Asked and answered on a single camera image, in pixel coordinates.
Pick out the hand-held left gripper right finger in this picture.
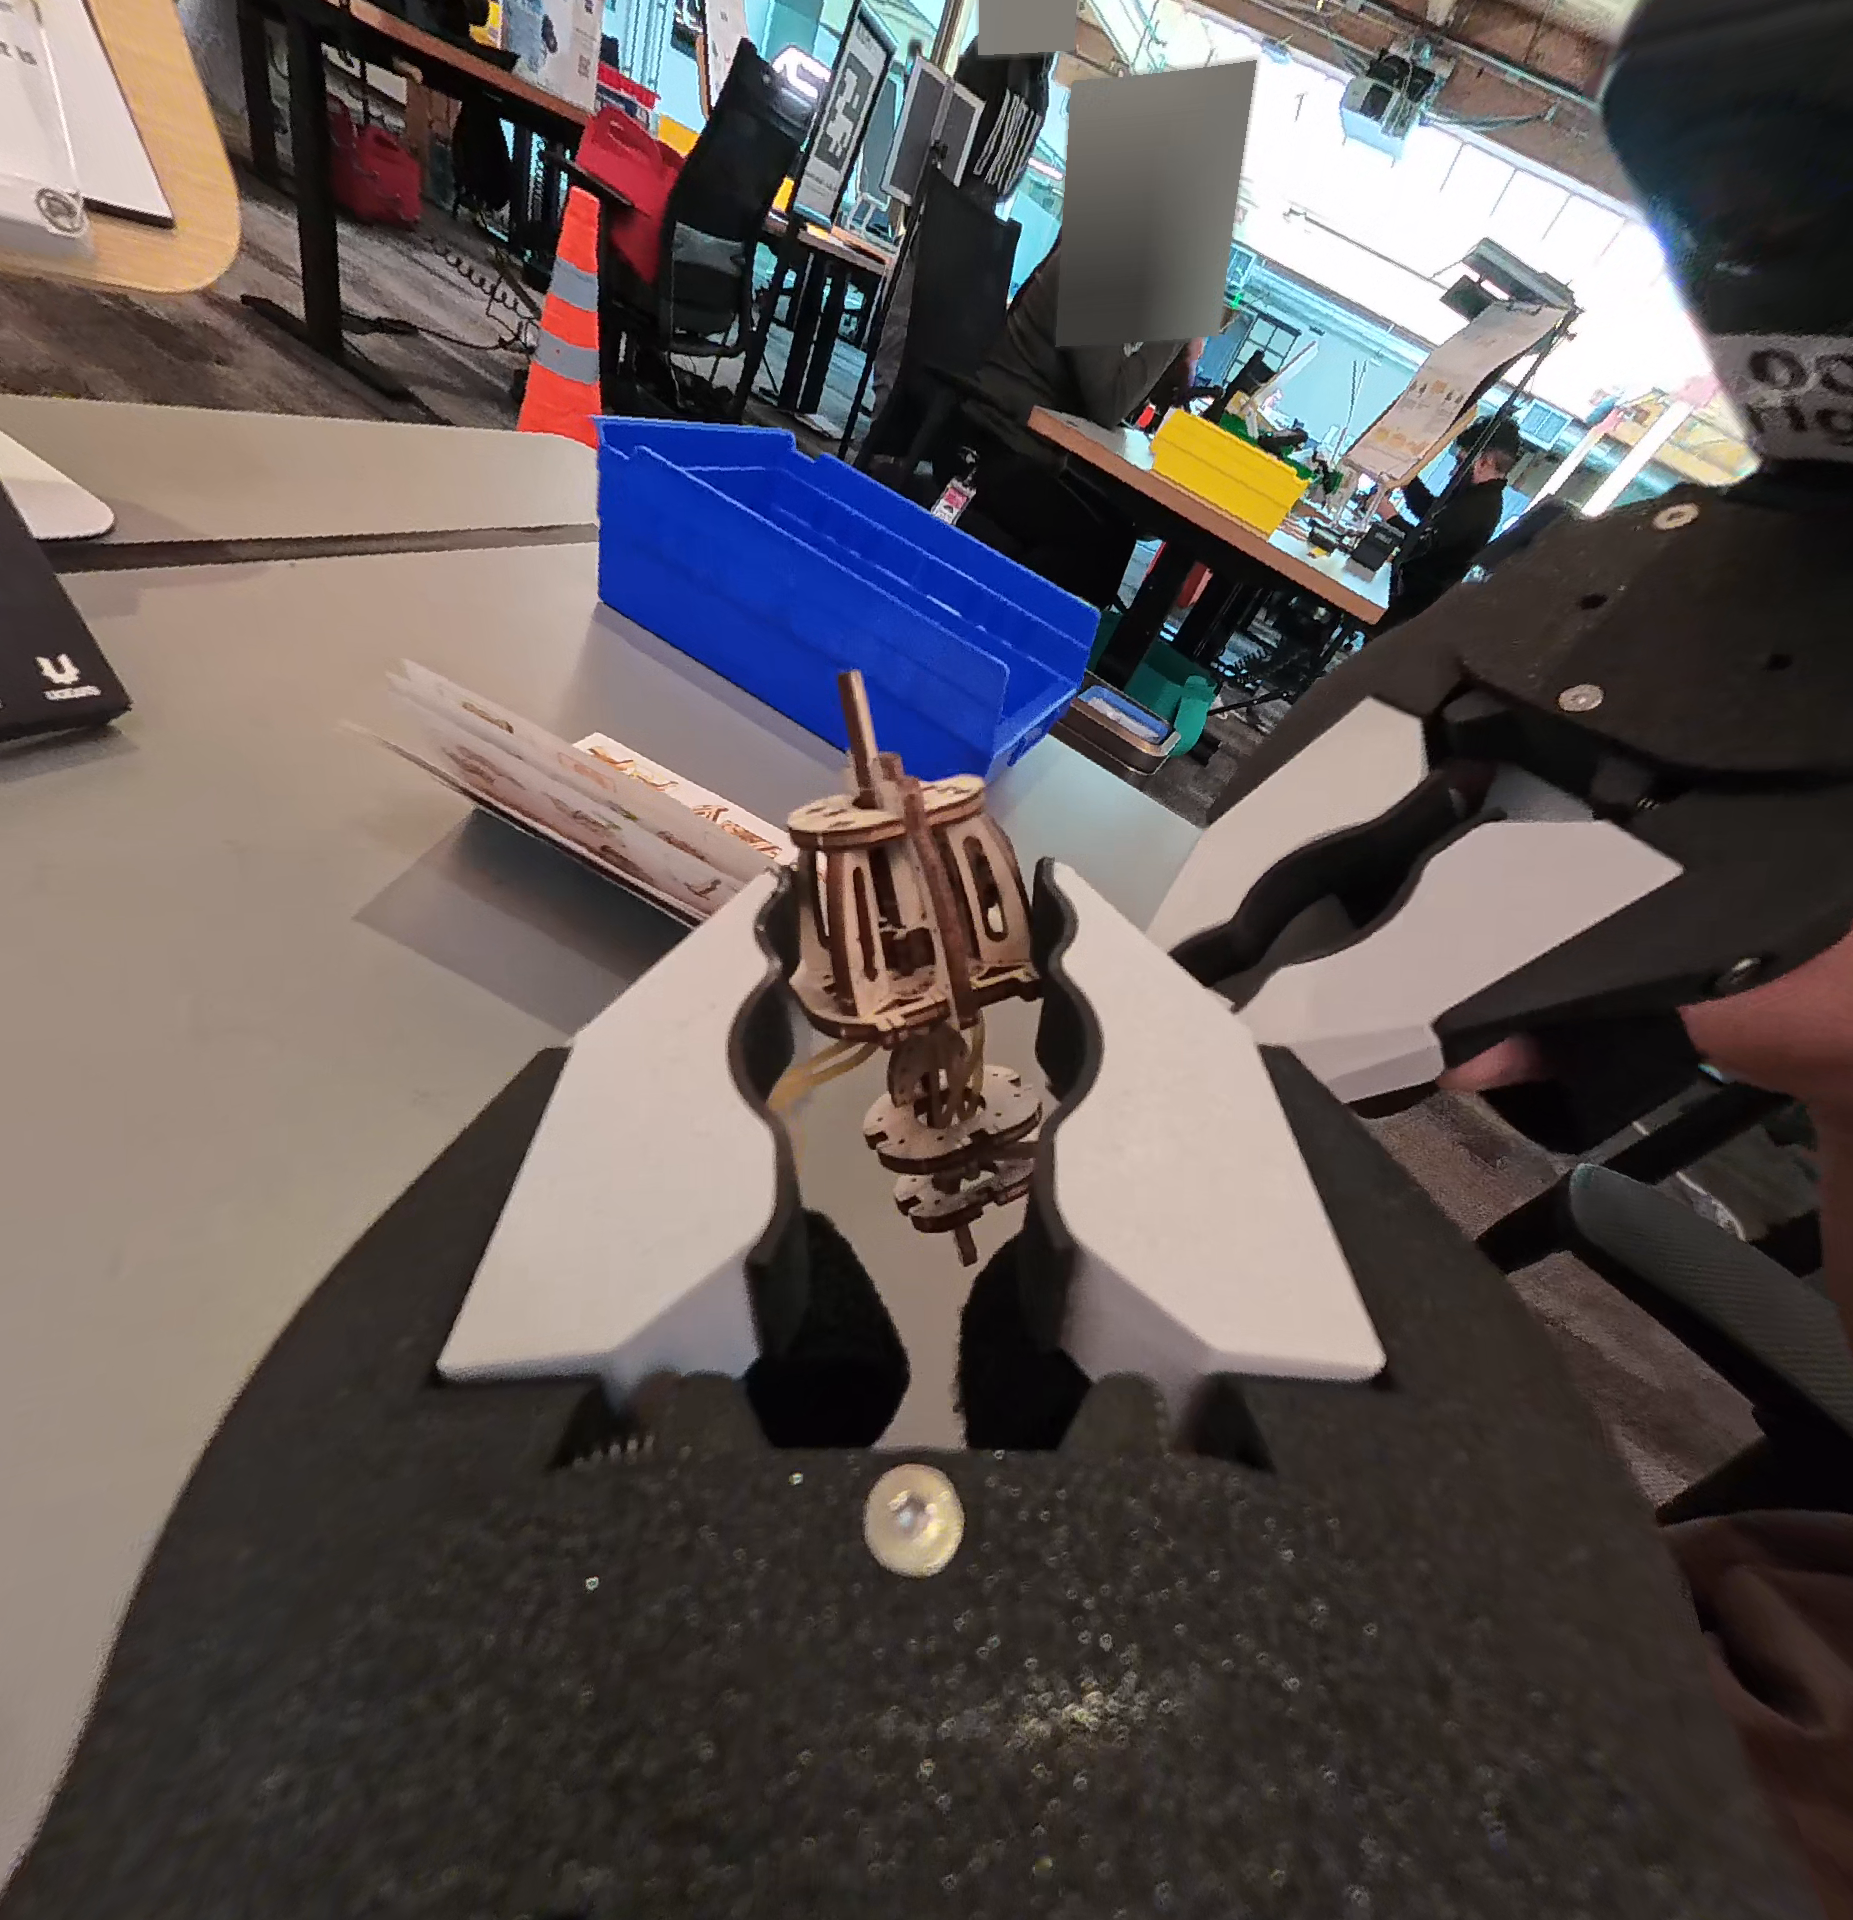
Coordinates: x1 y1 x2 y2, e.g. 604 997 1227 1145
1033 861 1387 1434

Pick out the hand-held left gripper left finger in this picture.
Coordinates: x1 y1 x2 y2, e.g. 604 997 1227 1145
436 868 804 1421

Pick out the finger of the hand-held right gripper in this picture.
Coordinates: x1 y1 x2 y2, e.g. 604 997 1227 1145
1210 774 1685 1105
1148 695 1497 967

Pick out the wooden model assembly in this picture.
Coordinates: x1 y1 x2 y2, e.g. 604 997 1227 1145
766 670 1051 1268

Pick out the black model kit box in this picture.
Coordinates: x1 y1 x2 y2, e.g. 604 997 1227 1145
0 437 130 766

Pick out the person's right hand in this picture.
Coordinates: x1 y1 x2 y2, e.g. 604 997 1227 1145
1438 900 1853 1136

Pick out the wooden work table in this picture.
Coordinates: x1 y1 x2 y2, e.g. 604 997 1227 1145
1028 402 1393 706

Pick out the yellow plastic bin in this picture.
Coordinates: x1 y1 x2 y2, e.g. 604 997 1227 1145
1148 408 1313 529

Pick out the stack of wooden puzzle sheets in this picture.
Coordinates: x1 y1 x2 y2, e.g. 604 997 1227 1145
340 658 801 922

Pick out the blue plastic bin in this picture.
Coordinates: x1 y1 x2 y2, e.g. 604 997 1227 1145
594 418 1103 779

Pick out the printed tag board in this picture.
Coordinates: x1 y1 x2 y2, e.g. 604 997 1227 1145
793 0 898 227

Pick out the black office chair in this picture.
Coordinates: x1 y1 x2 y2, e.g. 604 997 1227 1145
619 46 825 415

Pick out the orange traffic cone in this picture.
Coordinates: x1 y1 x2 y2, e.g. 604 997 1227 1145
514 188 604 449

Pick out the white stand base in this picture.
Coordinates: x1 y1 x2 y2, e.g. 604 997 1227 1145
0 408 120 539

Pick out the red bag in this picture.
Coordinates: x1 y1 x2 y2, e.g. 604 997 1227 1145
324 113 425 229
577 105 686 283

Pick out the light wooden desk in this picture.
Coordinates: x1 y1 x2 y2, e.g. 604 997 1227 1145
0 0 248 297

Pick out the white paper stack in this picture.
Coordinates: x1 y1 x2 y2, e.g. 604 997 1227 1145
0 0 179 267

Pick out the black frame desk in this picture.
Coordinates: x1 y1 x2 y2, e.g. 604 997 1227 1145
238 0 600 399

